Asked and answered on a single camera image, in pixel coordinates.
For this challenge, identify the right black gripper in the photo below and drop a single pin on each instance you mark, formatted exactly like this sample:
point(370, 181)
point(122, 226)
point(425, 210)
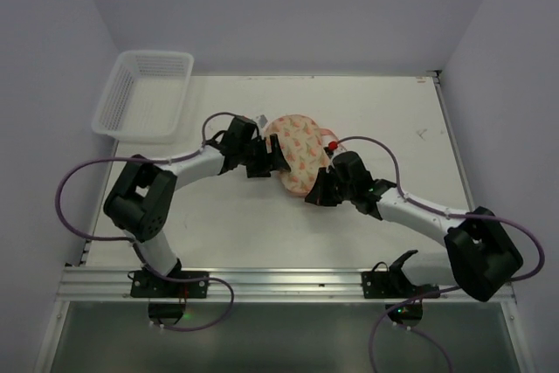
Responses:
point(326, 185)

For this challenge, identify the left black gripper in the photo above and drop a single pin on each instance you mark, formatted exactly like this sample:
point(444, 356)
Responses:
point(268, 155)

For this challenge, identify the floral mesh laundry bag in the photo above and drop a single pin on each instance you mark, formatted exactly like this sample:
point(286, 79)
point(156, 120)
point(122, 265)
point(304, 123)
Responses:
point(302, 142)

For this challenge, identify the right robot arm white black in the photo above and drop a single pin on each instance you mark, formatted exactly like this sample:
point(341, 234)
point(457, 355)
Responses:
point(478, 257)

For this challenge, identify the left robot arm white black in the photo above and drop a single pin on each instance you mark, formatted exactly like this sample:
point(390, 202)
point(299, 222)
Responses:
point(141, 197)

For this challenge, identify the white plastic mesh basket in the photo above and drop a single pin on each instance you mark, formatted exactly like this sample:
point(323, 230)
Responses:
point(144, 97)

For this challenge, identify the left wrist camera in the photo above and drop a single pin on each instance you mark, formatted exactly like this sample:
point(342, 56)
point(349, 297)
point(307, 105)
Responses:
point(261, 121)

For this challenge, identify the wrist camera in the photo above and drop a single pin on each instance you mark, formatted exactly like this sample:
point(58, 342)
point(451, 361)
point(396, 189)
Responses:
point(261, 121)
point(332, 149)

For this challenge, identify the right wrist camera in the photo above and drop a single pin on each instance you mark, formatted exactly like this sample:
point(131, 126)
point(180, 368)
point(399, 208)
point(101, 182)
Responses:
point(332, 149)

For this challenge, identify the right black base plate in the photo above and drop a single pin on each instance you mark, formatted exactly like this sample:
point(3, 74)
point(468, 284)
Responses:
point(389, 282)

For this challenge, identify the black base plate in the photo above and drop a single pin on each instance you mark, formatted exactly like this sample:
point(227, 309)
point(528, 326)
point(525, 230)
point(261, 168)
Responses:
point(191, 285)
point(389, 282)

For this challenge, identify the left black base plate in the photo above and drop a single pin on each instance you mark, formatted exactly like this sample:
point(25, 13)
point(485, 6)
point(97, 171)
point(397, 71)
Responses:
point(191, 285)

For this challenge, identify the aluminium mounting rail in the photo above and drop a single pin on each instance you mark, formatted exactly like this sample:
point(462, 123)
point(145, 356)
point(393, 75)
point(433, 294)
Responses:
point(103, 284)

